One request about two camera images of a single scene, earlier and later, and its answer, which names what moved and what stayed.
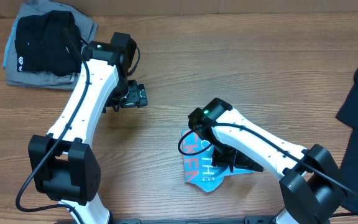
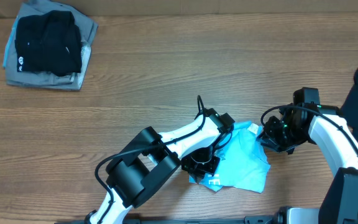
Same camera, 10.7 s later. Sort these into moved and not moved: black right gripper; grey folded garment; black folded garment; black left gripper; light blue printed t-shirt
Moved: light blue printed t-shirt; black left gripper; black right gripper
Not moved: black folded garment; grey folded garment
